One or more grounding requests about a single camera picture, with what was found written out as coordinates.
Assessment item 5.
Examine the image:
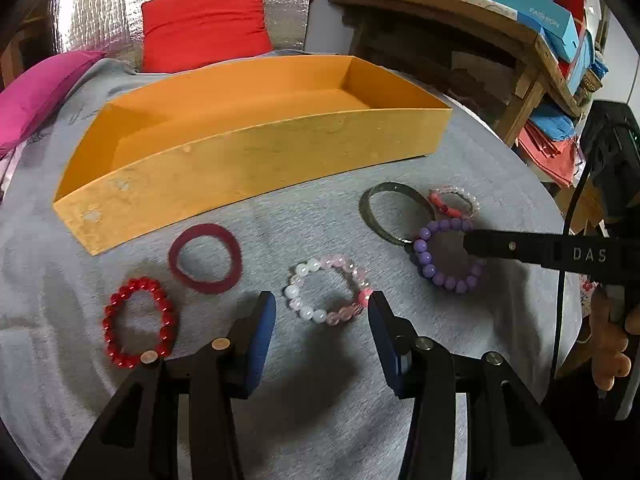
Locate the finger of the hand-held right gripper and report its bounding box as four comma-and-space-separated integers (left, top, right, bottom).
462, 230, 626, 281

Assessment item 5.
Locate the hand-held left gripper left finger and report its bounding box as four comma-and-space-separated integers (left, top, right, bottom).
62, 291, 277, 480

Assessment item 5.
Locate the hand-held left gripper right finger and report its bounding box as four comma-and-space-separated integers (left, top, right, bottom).
367, 290, 583, 480

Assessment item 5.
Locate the white and pink bead bracelet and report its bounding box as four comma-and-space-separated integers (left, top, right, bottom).
283, 254, 375, 326

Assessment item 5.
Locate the small pink bead bracelet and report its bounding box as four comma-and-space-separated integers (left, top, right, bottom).
429, 186, 480, 220

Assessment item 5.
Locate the purple bead bracelet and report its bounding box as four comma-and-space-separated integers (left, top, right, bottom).
413, 217, 486, 295

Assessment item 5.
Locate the maroon hair tie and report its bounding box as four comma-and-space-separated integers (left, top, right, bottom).
168, 224, 244, 295

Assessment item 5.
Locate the dark green bangle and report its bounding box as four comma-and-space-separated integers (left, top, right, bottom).
359, 183, 437, 247

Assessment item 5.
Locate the red bead bracelet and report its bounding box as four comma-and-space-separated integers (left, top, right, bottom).
102, 277, 180, 372

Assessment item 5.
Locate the orange cardboard box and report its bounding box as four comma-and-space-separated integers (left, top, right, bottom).
52, 55, 453, 257

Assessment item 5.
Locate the person's right hand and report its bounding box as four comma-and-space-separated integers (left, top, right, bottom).
590, 290, 631, 391

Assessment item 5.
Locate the stack of red cloths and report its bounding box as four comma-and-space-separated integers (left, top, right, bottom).
517, 125, 583, 188

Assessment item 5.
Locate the stack of blue cloths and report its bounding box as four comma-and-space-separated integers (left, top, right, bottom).
530, 100, 581, 141

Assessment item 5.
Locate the grey cloth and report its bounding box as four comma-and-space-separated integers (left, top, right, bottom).
0, 50, 583, 480

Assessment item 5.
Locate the blue cardboard box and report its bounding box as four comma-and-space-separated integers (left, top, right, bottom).
472, 0, 581, 63

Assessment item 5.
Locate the wooden shelf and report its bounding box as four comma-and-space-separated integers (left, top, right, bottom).
320, 0, 586, 146

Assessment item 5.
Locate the red cushion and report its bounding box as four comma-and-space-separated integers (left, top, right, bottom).
141, 0, 273, 73

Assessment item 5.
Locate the magenta cushion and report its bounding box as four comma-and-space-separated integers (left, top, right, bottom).
0, 50, 108, 158

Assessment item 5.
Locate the silver foil sheet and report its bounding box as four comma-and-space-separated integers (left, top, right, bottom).
45, 0, 313, 68

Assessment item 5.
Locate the black cable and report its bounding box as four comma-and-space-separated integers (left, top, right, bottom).
550, 157, 593, 393

